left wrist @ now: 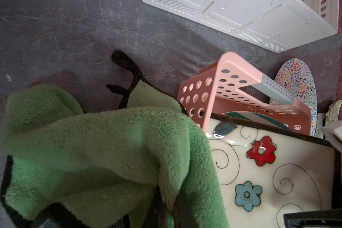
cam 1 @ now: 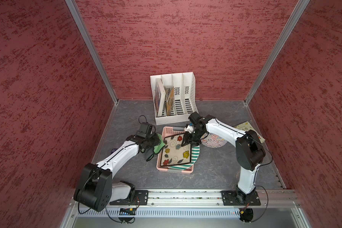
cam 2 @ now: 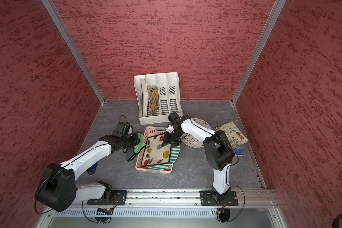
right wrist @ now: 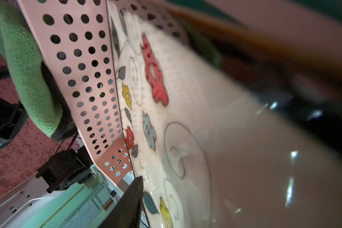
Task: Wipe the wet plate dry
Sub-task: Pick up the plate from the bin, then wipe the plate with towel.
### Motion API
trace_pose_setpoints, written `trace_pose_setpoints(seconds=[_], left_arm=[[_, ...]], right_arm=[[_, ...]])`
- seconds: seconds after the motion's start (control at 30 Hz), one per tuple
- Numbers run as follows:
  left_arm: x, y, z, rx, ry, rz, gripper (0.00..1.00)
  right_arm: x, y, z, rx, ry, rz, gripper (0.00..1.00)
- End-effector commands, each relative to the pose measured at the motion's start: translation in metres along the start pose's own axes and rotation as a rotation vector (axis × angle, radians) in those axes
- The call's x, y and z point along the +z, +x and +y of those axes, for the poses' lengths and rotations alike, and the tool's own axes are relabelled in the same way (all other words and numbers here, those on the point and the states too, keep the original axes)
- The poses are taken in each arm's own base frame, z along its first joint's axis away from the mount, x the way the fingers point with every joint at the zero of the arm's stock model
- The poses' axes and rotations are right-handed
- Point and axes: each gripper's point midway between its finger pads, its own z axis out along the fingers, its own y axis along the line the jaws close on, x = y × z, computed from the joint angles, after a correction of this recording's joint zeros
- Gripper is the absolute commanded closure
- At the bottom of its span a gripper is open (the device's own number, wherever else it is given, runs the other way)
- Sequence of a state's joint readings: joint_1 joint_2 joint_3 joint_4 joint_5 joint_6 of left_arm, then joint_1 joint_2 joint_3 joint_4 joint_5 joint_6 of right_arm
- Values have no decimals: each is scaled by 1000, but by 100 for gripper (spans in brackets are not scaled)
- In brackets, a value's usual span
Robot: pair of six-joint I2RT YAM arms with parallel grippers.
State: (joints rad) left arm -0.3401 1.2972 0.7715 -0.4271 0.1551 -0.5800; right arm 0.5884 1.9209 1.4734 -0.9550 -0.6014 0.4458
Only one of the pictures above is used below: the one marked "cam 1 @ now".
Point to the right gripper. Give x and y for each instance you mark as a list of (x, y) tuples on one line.
[(185, 137)]

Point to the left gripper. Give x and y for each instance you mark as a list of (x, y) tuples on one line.
[(156, 141)]

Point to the green microfibre cloth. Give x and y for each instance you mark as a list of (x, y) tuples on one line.
[(151, 152)]

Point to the square floral plate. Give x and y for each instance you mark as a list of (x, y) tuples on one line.
[(174, 154)]

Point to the colourful squiggle round plate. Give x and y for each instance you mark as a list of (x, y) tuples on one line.
[(213, 141)]

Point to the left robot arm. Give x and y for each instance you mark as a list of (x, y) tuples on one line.
[(95, 188)]

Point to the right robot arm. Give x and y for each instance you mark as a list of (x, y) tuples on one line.
[(250, 152)]

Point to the green striped round plate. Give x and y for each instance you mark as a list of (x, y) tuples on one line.
[(194, 156)]

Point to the pink plastic basket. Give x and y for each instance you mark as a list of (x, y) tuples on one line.
[(170, 131)]

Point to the book in rack left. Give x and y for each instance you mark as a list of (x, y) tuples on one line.
[(160, 94)]

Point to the yellow illustrated book in rack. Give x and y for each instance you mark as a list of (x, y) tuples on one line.
[(169, 100)]

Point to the white file organiser rack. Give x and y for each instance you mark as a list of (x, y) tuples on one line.
[(184, 98)]

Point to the illustrated children's book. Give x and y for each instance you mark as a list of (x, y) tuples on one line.
[(246, 126)]

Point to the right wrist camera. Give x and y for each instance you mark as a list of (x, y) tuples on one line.
[(189, 128)]

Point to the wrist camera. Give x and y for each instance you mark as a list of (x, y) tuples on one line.
[(145, 130), (189, 128)]

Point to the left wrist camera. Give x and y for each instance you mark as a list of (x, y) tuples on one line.
[(145, 130)]

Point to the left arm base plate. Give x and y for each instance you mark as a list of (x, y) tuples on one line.
[(129, 198)]

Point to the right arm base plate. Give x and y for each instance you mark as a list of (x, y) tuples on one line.
[(237, 198)]

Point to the aluminium front rail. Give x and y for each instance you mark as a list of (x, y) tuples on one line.
[(215, 198)]

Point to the left aluminium corner post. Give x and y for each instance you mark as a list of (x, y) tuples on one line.
[(75, 12)]

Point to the aluminium corner post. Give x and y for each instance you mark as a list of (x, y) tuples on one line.
[(283, 37), (75, 12)]

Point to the right aluminium corner post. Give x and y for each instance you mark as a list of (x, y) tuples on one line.
[(283, 37)]

